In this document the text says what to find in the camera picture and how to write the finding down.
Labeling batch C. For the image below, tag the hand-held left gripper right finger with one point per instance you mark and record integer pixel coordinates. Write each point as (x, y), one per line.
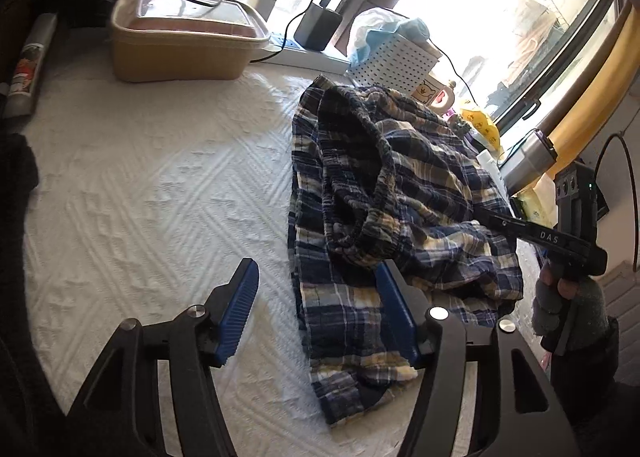
(395, 317)

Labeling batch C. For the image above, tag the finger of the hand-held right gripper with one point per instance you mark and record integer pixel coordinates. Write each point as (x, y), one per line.
(502, 223)

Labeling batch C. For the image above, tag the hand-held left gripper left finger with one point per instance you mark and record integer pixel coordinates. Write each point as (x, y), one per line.
(240, 307)

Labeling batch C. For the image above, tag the plaid flannel shirt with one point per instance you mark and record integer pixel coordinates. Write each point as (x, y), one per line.
(425, 177)

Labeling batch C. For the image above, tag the person's right forearm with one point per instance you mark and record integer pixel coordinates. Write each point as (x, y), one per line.
(590, 377)

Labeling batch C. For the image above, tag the person's right hand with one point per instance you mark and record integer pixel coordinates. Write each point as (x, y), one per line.
(592, 312)

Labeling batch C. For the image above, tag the yellow tissue pack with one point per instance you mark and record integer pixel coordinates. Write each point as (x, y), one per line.
(537, 204)

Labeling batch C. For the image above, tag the white lotion tube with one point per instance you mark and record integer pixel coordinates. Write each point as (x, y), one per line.
(487, 162)

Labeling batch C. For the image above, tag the grey travel tumbler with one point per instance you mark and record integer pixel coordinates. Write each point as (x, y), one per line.
(530, 157)

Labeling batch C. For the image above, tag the yellow printed packet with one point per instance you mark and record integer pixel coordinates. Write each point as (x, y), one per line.
(480, 127)

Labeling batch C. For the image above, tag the yellow curtain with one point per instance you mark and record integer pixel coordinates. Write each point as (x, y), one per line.
(625, 87)

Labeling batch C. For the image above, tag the white textured tablecloth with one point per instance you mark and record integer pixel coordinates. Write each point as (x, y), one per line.
(150, 187)

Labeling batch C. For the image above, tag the white bear mug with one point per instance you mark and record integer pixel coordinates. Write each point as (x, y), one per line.
(430, 89)

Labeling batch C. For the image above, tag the white perforated basket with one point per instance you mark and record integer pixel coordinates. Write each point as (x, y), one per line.
(390, 62)

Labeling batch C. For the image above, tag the blue face mask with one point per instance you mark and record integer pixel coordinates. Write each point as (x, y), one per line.
(405, 32)

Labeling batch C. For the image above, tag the clear plastic bag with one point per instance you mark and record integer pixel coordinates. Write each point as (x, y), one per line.
(362, 32)

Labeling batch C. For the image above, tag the white power strip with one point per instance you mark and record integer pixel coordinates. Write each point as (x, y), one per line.
(310, 56)

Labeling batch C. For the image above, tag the tan food container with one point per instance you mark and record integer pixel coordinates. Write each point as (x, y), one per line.
(175, 52)

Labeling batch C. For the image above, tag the black charger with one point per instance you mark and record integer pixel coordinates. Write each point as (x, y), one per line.
(317, 27)

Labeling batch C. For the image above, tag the white charger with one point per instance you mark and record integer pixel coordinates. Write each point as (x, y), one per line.
(260, 4)

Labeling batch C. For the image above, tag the spray can tube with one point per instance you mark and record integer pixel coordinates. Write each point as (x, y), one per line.
(27, 72)

